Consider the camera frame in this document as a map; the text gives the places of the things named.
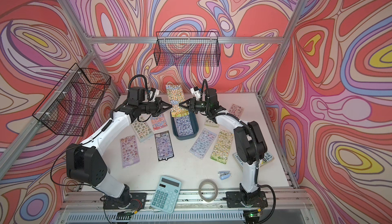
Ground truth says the panda sticker sheet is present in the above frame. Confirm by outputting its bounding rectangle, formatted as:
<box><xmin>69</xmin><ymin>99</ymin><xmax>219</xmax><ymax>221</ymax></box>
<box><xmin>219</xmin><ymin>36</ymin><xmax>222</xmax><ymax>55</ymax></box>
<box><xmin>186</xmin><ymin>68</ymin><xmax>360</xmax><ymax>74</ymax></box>
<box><xmin>165</xmin><ymin>85</ymin><xmax>189</xmax><ymax>117</ymax></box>

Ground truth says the black wire basket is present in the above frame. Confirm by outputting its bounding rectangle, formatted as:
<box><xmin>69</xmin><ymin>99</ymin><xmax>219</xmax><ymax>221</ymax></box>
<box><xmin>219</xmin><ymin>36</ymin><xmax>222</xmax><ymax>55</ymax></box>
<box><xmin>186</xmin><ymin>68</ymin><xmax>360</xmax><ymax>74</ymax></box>
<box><xmin>154</xmin><ymin>31</ymin><xmax>221</xmax><ymax>67</ymax></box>
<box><xmin>32</xmin><ymin>64</ymin><xmax>111</xmax><ymax>136</ymax></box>

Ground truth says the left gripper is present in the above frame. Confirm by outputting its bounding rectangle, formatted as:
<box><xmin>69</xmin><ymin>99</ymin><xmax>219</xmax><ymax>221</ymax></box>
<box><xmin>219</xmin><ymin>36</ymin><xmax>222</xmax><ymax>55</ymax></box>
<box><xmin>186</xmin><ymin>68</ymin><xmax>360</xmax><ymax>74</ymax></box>
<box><xmin>138</xmin><ymin>97</ymin><xmax>173</xmax><ymax>117</ymax></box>

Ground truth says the white animal sticker sheet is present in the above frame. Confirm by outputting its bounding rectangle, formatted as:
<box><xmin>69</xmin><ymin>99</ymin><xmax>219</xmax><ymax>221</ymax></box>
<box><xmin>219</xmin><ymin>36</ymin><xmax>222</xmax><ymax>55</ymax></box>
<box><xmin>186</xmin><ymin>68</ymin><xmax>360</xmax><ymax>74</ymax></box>
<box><xmin>205</xmin><ymin>118</ymin><xmax>219</xmax><ymax>128</ymax></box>

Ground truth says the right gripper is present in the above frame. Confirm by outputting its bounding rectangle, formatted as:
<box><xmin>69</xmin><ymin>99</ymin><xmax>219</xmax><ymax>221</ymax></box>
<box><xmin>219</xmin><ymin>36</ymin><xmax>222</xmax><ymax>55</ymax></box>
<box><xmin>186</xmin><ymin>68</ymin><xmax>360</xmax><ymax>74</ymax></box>
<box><xmin>179</xmin><ymin>97</ymin><xmax>210</xmax><ymax>114</ymax></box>

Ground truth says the pink sticker sheet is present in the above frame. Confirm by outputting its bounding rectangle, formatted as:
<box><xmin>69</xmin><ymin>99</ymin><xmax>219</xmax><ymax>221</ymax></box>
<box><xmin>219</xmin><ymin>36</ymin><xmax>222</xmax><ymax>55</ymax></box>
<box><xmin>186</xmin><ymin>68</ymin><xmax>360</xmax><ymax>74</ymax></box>
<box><xmin>228</xmin><ymin>104</ymin><xmax>244</xmax><ymax>118</ymax></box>

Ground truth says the green animal sticker sheet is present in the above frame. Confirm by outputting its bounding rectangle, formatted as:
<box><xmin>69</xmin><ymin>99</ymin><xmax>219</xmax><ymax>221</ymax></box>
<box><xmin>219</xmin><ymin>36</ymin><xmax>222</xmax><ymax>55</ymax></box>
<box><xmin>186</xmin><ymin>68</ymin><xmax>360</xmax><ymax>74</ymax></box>
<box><xmin>210</xmin><ymin>130</ymin><xmax>234</xmax><ymax>164</ymax></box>

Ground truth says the small blue stapler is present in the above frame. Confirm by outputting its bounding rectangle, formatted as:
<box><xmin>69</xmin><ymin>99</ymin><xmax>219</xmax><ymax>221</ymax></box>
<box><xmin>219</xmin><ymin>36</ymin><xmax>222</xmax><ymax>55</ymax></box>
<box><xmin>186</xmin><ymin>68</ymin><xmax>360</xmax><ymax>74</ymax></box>
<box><xmin>218</xmin><ymin>171</ymin><xmax>231</xmax><ymax>180</ymax></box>

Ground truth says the purple dark-edged sticker sheet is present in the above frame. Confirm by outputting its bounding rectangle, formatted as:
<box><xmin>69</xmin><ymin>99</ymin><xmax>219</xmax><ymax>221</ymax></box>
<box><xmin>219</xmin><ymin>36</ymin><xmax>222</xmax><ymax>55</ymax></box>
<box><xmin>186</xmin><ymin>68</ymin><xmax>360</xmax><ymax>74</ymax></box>
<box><xmin>155</xmin><ymin>131</ymin><xmax>174</xmax><ymax>161</ymax></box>

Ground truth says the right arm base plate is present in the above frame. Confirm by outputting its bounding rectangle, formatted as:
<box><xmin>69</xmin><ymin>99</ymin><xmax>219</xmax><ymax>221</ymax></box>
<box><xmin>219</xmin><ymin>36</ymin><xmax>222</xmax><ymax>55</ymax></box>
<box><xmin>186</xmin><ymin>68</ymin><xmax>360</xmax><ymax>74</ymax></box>
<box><xmin>223</xmin><ymin>190</ymin><xmax>268</xmax><ymax>209</ymax></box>

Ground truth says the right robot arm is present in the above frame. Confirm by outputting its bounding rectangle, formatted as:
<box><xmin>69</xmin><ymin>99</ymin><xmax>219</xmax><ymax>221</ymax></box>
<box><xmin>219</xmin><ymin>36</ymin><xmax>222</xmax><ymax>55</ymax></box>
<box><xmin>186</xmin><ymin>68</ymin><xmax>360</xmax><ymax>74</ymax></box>
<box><xmin>179</xmin><ymin>97</ymin><xmax>267</xmax><ymax>194</ymax></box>

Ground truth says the book with yellow text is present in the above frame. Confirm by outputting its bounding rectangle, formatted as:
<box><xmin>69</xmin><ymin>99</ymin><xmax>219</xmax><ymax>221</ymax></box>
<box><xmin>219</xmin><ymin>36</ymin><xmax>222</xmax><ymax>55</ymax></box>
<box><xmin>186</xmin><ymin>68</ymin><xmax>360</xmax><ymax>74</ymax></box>
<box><xmin>232</xmin><ymin>152</ymin><xmax>274</xmax><ymax>171</ymax></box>

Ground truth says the back black wire basket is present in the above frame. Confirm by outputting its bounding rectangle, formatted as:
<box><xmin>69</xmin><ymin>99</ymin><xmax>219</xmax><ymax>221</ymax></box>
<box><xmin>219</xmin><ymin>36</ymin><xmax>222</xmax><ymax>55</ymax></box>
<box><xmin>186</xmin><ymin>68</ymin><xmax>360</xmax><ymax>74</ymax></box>
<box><xmin>154</xmin><ymin>31</ymin><xmax>221</xmax><ymax>67</ymax></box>

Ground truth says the mint green calculator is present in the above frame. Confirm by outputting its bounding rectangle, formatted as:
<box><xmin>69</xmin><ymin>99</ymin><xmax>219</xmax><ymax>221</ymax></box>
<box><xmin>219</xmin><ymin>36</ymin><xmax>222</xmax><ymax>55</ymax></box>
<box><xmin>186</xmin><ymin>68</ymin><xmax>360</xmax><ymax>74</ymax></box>
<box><xmin>151</xmin><ymin>176</ymin><xmax>182</xmax><ymax>214</ymax></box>

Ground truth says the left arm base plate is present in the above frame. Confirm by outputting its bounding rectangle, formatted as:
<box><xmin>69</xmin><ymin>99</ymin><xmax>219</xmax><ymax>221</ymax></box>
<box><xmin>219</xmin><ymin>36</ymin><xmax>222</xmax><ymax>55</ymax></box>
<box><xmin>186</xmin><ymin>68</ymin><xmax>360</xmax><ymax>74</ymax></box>
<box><xmin>100</xmin><ymin>192</ymin><xmax>147</xmax><ymax>211</ymax></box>

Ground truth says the blue penguin sticker sheet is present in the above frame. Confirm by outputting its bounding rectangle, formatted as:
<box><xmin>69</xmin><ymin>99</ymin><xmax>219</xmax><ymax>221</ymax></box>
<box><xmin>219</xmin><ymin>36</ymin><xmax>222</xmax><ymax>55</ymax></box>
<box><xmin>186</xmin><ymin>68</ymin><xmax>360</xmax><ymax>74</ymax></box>
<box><xmin>174</xmin><ymin>115</ymin><xmax>194</xmax><ymax>137</ymax></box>

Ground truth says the red blue sticker sheet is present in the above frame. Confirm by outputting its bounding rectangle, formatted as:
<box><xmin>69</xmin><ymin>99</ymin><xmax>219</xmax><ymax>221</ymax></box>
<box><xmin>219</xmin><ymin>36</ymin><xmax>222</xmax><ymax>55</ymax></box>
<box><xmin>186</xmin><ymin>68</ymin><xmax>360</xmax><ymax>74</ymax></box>
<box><xmin>151</xmin><ymin>114</ymin><xmax>167</xmax><ymax>130</ymax></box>

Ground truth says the left black wire basket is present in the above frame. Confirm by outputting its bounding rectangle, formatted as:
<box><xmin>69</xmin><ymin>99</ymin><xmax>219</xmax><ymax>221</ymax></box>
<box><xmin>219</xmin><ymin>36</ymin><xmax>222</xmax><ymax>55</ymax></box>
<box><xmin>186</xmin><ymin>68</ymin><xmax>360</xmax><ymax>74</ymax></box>
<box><xmin>32</xmin><ymin>64</ymin><xmax>111</xmax><ymax>136</ymax></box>

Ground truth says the teal storage box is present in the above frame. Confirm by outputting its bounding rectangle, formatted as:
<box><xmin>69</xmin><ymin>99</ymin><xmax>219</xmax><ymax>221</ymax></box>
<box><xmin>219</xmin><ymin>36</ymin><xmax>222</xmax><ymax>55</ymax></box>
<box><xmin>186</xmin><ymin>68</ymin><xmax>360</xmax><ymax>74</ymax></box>
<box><xmin>170</xmin><ymin>112</ymin><xmax>199</xmax><ymax>140</ymax></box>

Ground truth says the lilac bear sticker sheet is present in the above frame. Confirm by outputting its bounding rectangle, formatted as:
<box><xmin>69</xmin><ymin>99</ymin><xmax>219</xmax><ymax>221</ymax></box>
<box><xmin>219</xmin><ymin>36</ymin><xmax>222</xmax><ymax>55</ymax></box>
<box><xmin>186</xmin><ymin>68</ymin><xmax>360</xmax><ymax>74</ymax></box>
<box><xmin>120</xmin><ymin>135</ymin><xmax>140</xmax><ymax>168</ymax></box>

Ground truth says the clear tape roll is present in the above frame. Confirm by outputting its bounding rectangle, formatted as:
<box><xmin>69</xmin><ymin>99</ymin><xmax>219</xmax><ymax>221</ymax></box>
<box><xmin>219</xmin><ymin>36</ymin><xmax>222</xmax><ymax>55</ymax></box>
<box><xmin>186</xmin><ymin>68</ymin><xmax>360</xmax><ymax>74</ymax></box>
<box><xmin>198</xmin><ymin>179</ymin><xmax>218</xmax><ymax>203</ymax></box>

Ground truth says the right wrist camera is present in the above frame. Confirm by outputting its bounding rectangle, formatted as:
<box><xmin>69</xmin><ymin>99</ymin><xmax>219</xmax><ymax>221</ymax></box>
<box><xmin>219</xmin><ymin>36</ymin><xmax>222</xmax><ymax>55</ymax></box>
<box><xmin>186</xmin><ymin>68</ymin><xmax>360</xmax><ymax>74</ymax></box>
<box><xmin>189</xmin><ymin>87</ymin><xmax>218</xmax><ymax>102</ymax></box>

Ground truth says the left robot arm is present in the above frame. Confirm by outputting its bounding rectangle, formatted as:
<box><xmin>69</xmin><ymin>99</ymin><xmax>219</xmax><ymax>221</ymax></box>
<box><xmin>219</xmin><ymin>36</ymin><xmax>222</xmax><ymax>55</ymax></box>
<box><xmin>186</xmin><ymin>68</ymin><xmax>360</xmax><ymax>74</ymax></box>
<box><xmin>66</xmin><ymin>97</ymin><xmax>172</xmax><ymax>202</ymax></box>

